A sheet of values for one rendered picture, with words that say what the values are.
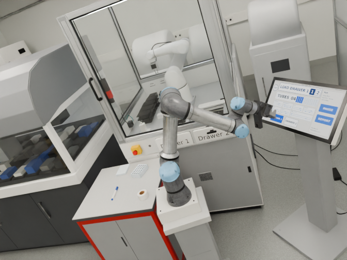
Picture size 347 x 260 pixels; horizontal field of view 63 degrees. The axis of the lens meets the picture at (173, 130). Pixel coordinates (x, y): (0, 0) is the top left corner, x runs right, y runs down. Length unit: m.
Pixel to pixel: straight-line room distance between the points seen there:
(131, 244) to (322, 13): 4.35
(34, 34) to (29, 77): 4.40
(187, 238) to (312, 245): 0.97
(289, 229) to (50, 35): 5.50
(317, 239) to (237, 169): 0.74
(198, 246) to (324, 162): 0.96
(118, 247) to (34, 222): 1.15
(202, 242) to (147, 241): 0.47
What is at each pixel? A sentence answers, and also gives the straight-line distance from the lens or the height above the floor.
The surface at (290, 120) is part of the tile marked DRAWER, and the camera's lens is 1.84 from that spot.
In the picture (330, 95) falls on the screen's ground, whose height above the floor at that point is 1.15.
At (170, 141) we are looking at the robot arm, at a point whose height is 1.17.
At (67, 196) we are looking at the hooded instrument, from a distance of 2.73.
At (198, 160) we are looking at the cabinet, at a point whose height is 0.64.
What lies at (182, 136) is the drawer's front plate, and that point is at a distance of 2.20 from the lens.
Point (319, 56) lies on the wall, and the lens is 5.40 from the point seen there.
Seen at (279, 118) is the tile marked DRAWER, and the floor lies 1.00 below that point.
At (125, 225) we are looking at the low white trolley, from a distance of 2.09.
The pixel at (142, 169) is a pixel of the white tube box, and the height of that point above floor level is 0.80.
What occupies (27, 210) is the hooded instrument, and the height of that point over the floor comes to 0.57.
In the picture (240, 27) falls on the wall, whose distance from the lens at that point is 5.15.
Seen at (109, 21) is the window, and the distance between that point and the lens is 2.05.
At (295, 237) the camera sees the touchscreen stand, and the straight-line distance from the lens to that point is 2.45.
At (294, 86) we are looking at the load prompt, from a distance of 1.89.
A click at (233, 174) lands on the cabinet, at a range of 2.41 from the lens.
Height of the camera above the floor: 1.93
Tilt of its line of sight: 26 degrees down
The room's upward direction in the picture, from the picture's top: 21 degrees counter-clockwise
